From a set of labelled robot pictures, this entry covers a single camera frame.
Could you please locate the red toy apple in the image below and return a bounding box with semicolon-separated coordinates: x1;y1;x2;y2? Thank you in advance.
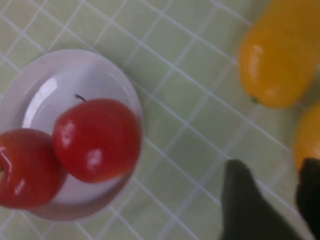
0;128;68;209
51;93;142;184

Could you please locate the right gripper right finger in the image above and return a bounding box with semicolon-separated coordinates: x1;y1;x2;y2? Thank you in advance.
295;157;320;232

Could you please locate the green checked tablecloth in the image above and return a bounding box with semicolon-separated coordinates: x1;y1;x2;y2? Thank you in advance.
0;0;320;240

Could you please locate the white round plate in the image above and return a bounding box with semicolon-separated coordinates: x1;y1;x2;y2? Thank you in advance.
0;48;146;222

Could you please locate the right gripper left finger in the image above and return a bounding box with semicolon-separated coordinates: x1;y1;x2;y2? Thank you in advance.
219;159;310;240

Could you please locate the yellow orange toy fruit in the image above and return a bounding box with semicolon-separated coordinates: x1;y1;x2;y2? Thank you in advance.
293;102;320;173
238;0;320;109

